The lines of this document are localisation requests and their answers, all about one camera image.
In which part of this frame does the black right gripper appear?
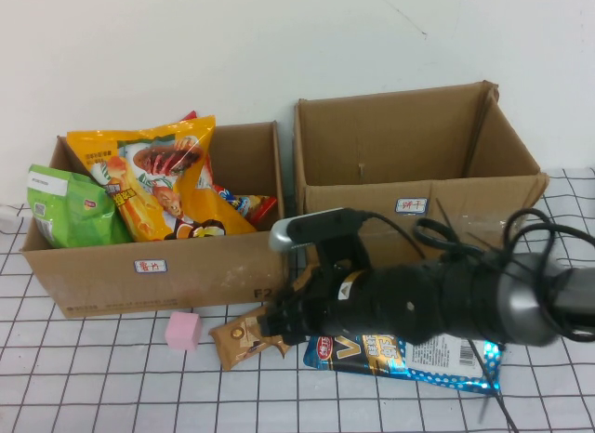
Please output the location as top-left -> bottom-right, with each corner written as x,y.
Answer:
258,260 -> 374,347

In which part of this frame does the large yellow chips bag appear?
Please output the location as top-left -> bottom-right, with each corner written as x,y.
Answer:
67,115 -> 259,243

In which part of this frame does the small red snack bag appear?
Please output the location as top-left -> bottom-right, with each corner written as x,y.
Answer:
212,184 -> 279,226

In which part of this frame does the brown wafer packet with picture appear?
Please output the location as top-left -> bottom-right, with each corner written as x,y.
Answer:
208,305 -> 292,372

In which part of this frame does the cardboard box with F2 print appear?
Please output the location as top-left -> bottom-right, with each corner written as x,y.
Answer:
20,121 -> 290,320

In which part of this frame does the blue Vikar shrimp chips bag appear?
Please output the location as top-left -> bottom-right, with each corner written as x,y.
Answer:
302,333 -> 504,396

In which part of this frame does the pink cube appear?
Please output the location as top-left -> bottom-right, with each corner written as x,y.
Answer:
165,310 -> 204,351

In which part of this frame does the white label with red writing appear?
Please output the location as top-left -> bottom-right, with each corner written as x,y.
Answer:
395,198 -> 429,217
134,258 -> 168,274

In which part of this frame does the taped cardboard box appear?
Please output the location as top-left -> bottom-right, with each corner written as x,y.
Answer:
292,80 -> 550,275

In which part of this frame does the red shrimp strip bag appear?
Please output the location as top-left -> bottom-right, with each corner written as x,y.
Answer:
179,110 -> 216,192

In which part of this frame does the green chip bag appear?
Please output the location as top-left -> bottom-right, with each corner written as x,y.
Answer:
26,163 -> 135,249

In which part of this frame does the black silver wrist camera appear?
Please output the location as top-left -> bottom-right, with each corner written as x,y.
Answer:
268,207 -> 371,276

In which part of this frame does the thin black wire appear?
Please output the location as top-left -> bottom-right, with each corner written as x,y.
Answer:
478,380 -> 521,433

